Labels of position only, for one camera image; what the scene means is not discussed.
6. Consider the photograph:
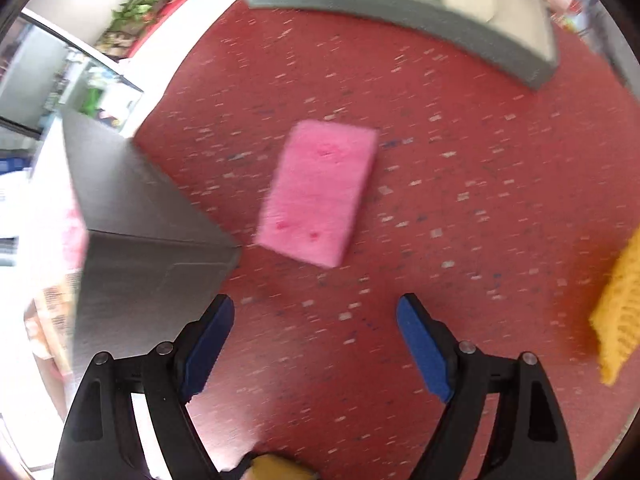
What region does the colourful packets pile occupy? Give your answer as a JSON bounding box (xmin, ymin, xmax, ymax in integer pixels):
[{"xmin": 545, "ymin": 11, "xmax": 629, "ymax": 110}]
[{"xmin": 542, "ymin": 0, "xmax": 606, "ymax": 41}]

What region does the yellow foam net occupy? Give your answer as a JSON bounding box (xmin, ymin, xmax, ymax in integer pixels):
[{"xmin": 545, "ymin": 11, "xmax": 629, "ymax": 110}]
[{"xmin": 590, "ymin": 227, "xmax": 640, "ymax": 386}]

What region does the brown round sponge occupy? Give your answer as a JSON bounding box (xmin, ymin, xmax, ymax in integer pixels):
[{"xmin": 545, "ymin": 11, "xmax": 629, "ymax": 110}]
[{"xmin": 250, "ymin": 454, "xmax": 321, "ymax": 480}]

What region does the pink rectangular sponge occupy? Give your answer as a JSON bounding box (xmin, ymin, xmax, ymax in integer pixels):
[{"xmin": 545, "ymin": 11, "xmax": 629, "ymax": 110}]
[{"xmin": 254, "ymin": 120, "xmax": 379, "ymax": 268}]

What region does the grey shallow tray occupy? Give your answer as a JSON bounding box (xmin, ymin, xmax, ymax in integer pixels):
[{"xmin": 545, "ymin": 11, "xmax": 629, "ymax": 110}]
[{"xmin": 241, "ymin": 0, "xmax": 560, "ymax": 92}]

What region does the green leafy plant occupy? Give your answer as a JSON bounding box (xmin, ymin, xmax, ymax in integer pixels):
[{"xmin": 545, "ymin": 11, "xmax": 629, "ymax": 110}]
[{"xmin": 95, "ymin": 0, "xmax": 180, "ymax": 59}]

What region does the grey storage box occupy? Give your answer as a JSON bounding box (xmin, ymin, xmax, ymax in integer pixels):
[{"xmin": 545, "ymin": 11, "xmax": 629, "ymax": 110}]
[{"xmin": 20, "ymin": 107, "xmax": 244, "ymax": 401}]

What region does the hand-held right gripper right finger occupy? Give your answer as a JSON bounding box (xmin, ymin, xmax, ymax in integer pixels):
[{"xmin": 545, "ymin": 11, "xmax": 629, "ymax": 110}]
[{"xmin": 396, "ymin": 293, "xmax": 577, "ymax": 480}]

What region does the glass display cabinet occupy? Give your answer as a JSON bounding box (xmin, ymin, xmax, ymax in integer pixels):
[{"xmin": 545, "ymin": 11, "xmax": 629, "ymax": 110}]
[{"xmin": 0, "ymin": 12, "xmax": 146, "ymax": 138}]

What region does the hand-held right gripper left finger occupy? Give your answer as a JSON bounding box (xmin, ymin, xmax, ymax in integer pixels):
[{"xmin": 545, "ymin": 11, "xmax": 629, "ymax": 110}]
[{"xmin": 52, "ymin": 294, "xmax": 236, "ymax": 480}]

